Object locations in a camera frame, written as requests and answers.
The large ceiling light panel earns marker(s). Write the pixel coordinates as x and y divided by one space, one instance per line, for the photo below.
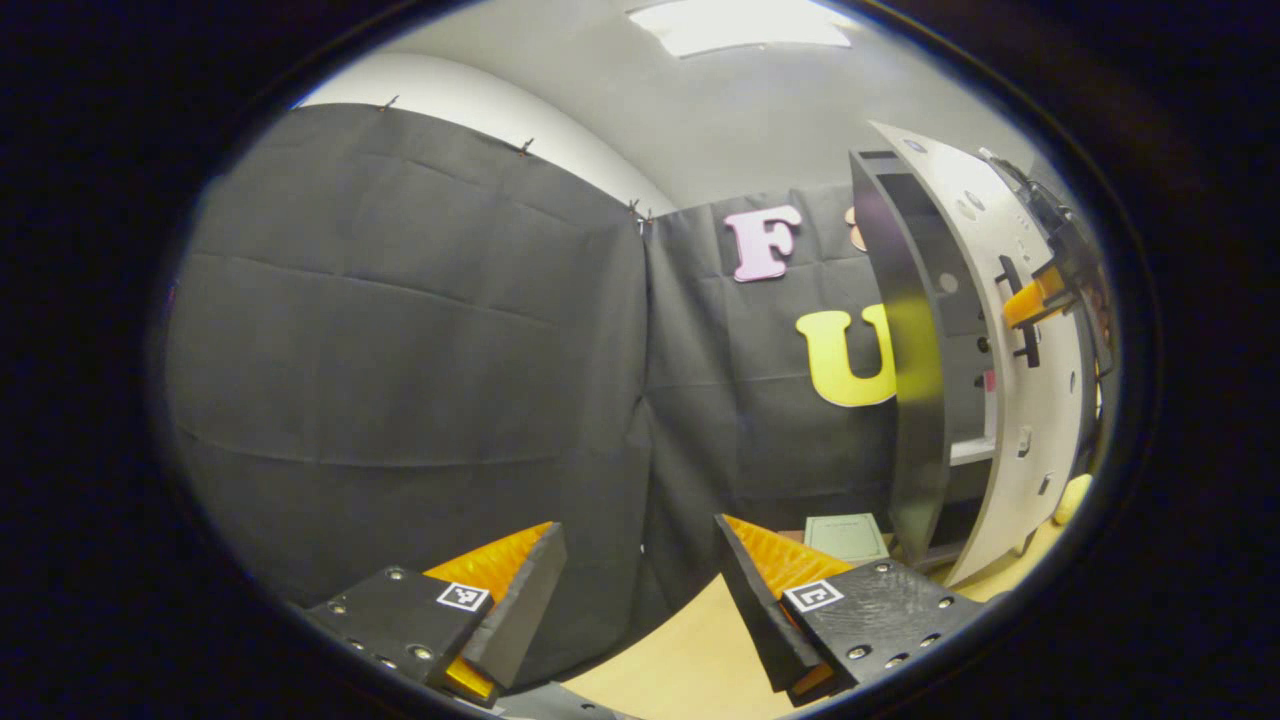
745 25

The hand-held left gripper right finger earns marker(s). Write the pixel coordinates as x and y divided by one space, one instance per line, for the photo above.
755 600

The black backdrop cloth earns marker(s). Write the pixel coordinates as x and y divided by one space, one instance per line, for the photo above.
400 330

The green cover book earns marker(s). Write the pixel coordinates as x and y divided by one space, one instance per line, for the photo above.
845 537

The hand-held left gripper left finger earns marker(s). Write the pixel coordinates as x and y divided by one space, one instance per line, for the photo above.
530 600

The yellow plush toy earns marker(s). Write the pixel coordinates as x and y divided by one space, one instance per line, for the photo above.
1074 498

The brown cover book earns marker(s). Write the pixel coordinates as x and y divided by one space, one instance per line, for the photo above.
792 537

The grey cabinet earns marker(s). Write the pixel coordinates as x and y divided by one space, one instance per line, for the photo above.
915 400

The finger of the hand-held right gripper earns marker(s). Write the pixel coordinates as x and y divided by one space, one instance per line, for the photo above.
1035 298

